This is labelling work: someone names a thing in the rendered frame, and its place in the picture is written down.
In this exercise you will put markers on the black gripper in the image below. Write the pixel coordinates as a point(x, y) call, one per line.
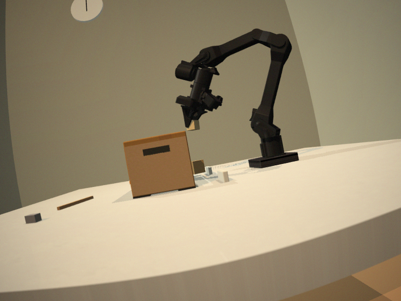
point(192, 108)

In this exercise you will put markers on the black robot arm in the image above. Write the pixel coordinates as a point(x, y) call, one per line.
point(262, 118)

